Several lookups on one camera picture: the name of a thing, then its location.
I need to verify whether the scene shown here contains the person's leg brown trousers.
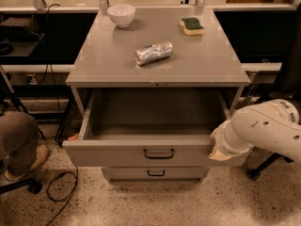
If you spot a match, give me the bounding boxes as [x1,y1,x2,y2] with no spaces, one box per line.
[0,112,39,176]

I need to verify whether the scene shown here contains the yellow green sponge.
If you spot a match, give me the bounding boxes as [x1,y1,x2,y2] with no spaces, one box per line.
[181,17,204,36]

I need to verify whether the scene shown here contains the black chair caster left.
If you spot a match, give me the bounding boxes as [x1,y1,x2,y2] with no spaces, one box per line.
[0,178,42,194]

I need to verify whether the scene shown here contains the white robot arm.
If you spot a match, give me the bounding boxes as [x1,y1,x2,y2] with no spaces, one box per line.
[209,99,301,163]

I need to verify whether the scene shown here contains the orange snack packet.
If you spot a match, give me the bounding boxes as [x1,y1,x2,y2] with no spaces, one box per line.
[68,134,79,141]

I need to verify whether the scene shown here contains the white ceramic bowl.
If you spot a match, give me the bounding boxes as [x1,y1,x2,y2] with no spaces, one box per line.
[107,5,135,28]

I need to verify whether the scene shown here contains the tan shoe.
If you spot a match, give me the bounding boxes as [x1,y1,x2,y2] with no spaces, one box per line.
[4,145,49,182]

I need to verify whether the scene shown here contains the grey top drawer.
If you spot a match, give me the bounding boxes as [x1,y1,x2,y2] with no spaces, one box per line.
[63,88,247,168]

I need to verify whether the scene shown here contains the grey drawer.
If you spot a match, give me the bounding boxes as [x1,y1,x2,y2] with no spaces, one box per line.
[102,167,210,181]
[63,88,247,168]

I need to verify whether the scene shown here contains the grey metal drawer cabinet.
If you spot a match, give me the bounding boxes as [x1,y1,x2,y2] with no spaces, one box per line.
[65,6,251,183]

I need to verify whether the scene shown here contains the grey bottom drawer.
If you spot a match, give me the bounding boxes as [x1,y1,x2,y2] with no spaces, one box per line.
[102,167,210,181]

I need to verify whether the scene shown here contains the black floor cable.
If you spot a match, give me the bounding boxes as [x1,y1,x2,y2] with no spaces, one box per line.
[45,167,79,226]

